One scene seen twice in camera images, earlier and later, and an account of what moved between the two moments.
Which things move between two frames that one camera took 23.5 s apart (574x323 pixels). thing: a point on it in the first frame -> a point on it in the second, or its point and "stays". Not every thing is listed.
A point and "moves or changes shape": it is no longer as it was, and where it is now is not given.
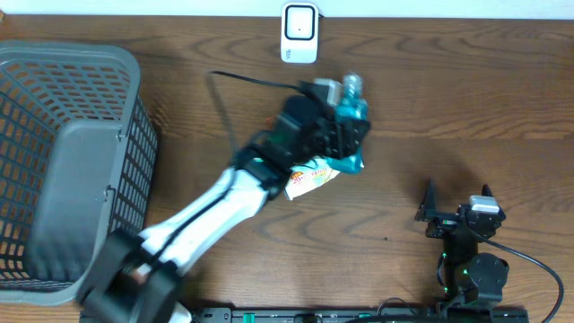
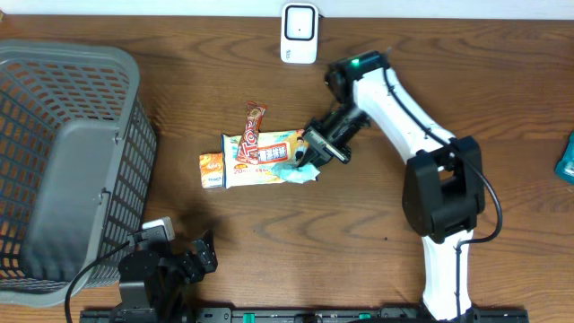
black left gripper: [343, 134] -> [195, 271]
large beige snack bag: [307, 177] moves or changes shape
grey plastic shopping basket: [78, 148] stays
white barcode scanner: [300, 32] stays
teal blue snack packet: [352, 110] moves or changes shape
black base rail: [361, 315] stays
